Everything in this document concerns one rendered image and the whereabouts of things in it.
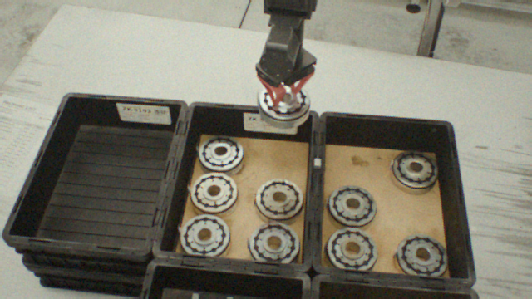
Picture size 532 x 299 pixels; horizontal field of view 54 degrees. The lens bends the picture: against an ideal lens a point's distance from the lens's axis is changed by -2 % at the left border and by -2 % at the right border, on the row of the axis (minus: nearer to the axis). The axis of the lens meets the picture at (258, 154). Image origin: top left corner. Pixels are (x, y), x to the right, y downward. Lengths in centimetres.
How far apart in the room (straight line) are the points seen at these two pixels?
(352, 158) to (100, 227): 59
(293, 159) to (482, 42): 196
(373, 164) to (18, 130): 97
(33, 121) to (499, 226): 128
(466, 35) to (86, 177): 228
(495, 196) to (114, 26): 127
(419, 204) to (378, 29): 185
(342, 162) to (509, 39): 201
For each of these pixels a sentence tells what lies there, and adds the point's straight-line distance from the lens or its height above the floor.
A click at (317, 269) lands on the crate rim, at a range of 99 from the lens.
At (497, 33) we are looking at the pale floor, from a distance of 314.
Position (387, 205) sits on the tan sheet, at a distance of 120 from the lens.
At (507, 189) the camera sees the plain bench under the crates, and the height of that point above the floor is 70.
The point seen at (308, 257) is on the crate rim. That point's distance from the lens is 99.
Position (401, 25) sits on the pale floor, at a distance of 301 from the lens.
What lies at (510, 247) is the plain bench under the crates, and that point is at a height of 70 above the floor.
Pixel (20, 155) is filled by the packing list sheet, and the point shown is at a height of 70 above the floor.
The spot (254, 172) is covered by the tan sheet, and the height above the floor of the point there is 83.
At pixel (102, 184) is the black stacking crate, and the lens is 125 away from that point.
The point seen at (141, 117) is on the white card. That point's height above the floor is 88.
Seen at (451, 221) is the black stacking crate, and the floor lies 88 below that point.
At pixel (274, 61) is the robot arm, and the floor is 124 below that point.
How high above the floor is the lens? 182
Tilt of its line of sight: 52 degrees down
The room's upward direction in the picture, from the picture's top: straight up
